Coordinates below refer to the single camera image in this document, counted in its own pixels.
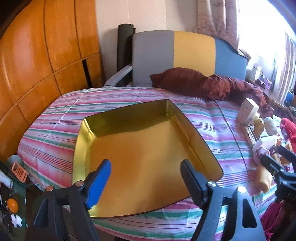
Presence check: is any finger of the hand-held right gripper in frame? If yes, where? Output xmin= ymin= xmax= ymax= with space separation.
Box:
xmin=260 ymin=154 xmax=285 ymax=179
xmin=275 ymin=146 xmax=296 ymax=163

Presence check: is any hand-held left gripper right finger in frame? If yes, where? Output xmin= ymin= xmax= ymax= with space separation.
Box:
xmin=180 ymin=159 xmax=266 ymax=241

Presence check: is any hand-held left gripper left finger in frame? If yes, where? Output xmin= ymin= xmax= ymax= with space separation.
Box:
xmin=25 ymin=159 xmax=112 ymax=241

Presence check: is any yellow sock pair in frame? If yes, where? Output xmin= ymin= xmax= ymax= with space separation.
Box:
xmin=254 ymin=118 xmax=265 ymax=137

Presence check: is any gold tin tray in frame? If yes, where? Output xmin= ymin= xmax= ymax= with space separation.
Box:
xmin=72 ymin=99 xmax=224 ymax=219

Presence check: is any tall white carton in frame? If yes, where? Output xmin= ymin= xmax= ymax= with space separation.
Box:
xmin=236 ymin=98 xmax=260 ymax=126

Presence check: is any red cloth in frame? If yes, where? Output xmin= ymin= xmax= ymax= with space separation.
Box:
xmin=280 ymin=118 xmax=296 ymax=153

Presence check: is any maroon knit cloth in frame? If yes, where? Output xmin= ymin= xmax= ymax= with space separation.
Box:
xmin=261 ymin=202 xmax=296 ymax=241

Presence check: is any wooden desk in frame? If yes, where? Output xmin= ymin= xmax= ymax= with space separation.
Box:
xmin=245 ymin=79 xmax=296 ymax=116

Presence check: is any purple box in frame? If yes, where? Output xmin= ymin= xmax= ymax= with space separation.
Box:
xmin=258 ymin=76 xmax=272 ymax=90

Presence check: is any orange plastic rack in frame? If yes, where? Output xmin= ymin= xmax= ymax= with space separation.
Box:
xmin=11 ymin=161 xmax=26 ymax=181

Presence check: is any striped bed blanket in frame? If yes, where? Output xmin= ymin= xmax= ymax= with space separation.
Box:
xmin=17 ymin=87 xmax=287 ymax=241

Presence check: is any glass side table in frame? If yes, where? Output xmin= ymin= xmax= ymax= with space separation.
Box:
xmin=0 ymin=162 xmax=44 ymax=241

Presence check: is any white appliance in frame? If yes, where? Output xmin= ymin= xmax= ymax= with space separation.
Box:
xmin=246 ymin=64 xmax=263 ymax=82

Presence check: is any grey bowl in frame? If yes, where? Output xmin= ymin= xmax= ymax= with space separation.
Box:
xmin=7 ymin=155 xmax=23 ymax=167

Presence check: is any orange fruit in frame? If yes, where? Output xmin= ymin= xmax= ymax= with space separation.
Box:
xmin=7 ymin=198 xmax=19 ymax=212

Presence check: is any patterned curtain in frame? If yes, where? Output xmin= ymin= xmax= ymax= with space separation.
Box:
xmin=283 ymin=32 xmax=296 ymax=93
xmin=194 ymin=0 xmax=245 ymax=50

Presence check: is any white crumpled tissue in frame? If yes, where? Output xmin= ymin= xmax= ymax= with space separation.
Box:
xmin=10 ymin=214 xmax=23 ymax=227

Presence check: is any maroon jacket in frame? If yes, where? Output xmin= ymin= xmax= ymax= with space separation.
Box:
xmin=150 ymin=68 xmax=274 ymax=113

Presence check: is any black rolled mat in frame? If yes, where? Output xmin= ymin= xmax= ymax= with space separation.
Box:
xmin=117 ymin=23 xmax=134 ymax=74

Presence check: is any wooden wardrobe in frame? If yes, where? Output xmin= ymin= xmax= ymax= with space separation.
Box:
xmin=0 ymin=0 xmax=103 ymax=163

